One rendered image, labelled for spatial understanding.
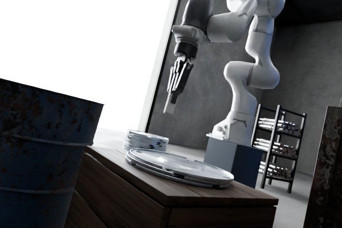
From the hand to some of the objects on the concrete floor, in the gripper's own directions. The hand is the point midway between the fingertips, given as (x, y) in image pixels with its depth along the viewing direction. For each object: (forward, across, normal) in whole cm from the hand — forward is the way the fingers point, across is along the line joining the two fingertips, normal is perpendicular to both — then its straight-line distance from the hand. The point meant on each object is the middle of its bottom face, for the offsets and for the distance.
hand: (171, 104), depth 87 cm
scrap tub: (+54, +34, +33) cm, 72 cm away
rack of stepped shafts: (+32, +174, -216) cm, 279 cm away
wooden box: (+53, -10, -4) cm, 54 cm away
